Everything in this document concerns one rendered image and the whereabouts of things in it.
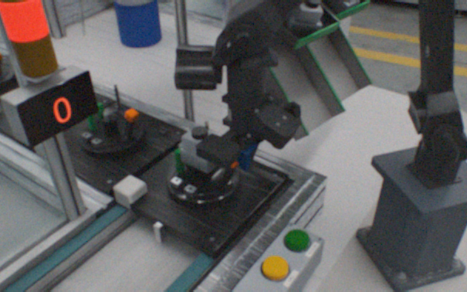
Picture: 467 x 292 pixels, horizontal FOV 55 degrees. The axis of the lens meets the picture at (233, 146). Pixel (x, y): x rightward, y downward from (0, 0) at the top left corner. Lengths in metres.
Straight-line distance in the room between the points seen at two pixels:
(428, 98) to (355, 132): 0.55
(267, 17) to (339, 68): 0.56
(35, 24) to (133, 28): 1.06
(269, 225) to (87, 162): 0.40
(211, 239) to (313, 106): 0.40
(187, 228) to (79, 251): 0.19
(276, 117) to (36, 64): 0.34
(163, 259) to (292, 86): 0.45
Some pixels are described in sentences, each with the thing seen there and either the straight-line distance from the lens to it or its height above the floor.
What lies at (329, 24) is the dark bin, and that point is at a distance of 0.95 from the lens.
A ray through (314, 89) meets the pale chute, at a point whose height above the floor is 1.04.
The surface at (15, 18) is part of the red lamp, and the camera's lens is 0.64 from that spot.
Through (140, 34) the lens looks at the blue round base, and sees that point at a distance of 1.69.
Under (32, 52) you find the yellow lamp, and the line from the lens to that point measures 0.65.
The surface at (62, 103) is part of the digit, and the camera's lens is 0.69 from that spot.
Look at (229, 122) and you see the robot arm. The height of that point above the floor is 1.16.
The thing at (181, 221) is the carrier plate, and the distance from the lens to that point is 0.80.
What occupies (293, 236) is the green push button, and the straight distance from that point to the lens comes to 0.77.
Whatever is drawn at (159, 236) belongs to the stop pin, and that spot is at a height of 0.94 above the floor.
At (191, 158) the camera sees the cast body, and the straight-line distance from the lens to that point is 0.81.
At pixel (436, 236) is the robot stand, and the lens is 0.82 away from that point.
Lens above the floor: 1.54
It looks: 37 degrees down
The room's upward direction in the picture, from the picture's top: 1 degrees counter-clockwise
